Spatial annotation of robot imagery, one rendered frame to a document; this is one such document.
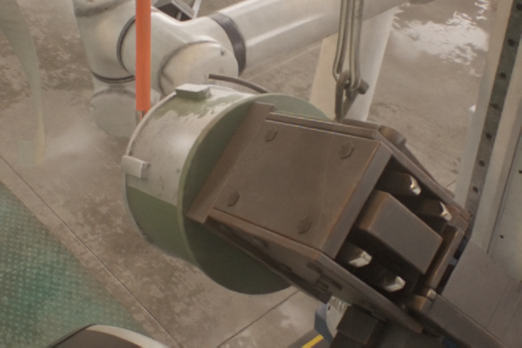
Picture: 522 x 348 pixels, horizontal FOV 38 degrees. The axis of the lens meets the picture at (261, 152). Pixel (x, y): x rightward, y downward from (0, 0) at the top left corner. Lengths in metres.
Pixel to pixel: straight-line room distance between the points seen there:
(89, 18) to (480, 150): 0.75
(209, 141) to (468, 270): 0.19
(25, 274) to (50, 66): 1.16
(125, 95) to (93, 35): 0.09
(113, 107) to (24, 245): 1.53
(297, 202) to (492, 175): 1.01
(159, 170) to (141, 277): 1.82
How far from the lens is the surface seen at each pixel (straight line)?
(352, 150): 0.43
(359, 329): 0.51
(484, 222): 1.49
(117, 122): 1.06
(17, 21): 1.03
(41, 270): 2.44
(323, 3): 1.04
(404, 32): 3.51
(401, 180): 0.43
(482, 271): 0.48
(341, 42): 0.45
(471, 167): 1.45
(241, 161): 0.50
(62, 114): 3.04
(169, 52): 0.89
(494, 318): 0.50
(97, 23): 0.98
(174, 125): 0.56
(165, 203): 0.54
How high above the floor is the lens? 1.76
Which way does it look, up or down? 40 degrees down
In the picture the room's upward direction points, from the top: straight up
